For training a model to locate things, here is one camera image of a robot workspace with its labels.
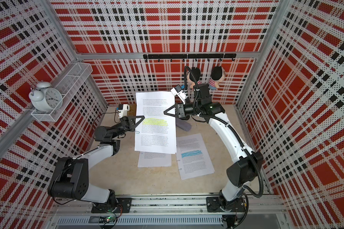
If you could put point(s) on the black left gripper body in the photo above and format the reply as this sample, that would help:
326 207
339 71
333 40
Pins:
123 127

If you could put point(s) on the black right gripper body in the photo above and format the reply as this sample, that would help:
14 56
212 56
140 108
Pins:
186 110

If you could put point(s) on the document with yellow highlight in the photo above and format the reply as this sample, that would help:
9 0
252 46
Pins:
157 131

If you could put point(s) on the document with pink highlight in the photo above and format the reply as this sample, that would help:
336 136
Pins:
150 160

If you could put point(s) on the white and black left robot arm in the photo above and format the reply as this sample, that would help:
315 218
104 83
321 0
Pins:
70 179

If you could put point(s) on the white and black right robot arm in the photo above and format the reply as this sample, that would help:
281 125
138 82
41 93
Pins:
244 174

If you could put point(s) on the grey glasses case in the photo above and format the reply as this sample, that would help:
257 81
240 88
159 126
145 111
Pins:
182 124

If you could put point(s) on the doll with pink striped shirt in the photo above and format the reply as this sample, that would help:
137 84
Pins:
195 77

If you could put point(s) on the document with blue highlight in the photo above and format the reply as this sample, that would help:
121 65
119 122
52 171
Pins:
192 157

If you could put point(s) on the doll with blue trousers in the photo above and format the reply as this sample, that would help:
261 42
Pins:
217 76

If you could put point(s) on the white alarm clock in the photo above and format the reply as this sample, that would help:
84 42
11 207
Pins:
45 98

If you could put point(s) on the green circuit board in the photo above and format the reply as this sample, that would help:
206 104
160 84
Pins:
102 220

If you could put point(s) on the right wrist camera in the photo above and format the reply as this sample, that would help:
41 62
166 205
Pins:
180 92

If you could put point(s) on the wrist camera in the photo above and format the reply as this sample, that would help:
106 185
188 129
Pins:
122 110
180 92

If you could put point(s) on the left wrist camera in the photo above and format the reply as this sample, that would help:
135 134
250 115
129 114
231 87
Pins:
122 110

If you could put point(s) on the white wire mesh shelf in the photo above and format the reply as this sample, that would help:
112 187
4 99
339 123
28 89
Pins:
68 86

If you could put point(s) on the black hook rail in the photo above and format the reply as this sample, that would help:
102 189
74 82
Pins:
190 56

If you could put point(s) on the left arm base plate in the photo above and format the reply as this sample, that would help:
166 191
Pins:
123 204

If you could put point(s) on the aluminium front rail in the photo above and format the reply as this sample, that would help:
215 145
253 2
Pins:
180 210

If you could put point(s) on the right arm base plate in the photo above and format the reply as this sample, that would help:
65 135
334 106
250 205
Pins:
213 204

